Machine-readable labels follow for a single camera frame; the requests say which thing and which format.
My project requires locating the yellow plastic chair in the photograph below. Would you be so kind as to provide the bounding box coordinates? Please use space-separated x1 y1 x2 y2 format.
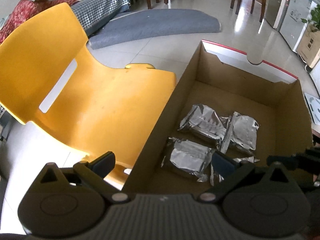
1 3 176 189

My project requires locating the green potted vine plant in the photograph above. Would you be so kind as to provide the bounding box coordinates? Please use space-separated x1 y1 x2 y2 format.
301 4 320 32

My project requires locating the white bathroom scale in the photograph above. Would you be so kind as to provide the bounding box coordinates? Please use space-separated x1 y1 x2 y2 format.
304 93 320 125

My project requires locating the white chest freezer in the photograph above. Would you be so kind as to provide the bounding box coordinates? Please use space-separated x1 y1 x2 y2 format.
279 0 319 53

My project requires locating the silver foil pouch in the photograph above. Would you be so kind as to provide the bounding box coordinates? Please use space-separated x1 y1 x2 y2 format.
220 112 259 156
160 137 261 187
178 104 230 145

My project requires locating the red cardboard shoe box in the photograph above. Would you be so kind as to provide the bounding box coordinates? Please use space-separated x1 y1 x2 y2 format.
123 40 312 194

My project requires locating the silver refrigerator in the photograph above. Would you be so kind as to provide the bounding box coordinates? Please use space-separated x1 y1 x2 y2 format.
265 0 289 30

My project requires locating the grey rolled floor mat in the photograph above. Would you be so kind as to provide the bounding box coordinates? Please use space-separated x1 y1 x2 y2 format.
88 9 221 49

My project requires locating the red patterned blanket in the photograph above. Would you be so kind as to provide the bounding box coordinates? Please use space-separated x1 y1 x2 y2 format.
1 0 80 43

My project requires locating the houndstooth sofa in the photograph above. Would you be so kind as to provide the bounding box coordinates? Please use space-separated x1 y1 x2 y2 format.
71 0 130 36

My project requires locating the brown cardboard carton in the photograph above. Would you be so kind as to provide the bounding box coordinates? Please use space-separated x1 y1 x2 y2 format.
297 23 319 69

